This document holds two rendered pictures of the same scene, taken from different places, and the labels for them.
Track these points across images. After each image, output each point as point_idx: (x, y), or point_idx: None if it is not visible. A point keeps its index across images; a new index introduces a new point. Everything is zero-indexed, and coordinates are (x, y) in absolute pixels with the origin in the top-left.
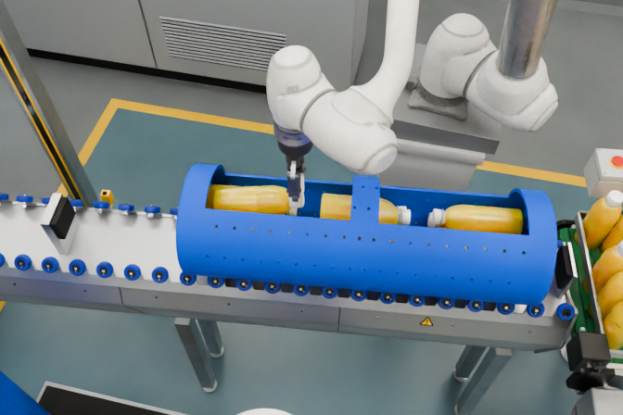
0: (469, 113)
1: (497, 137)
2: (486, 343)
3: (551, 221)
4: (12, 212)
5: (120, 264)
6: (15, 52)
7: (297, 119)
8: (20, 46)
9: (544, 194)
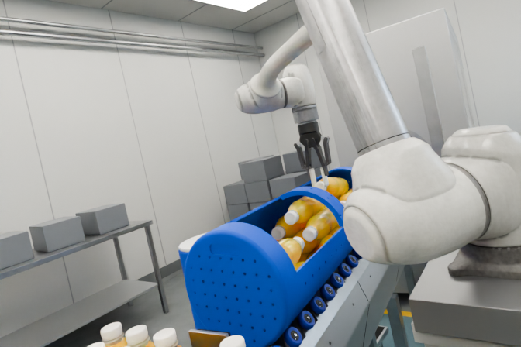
0: (467, 278)
1: (415, 297)
2: None
3: (215, 229)
4: None
5: None
6: (428, 121)
7: None
8: (435, 121)
9: (247, 235)
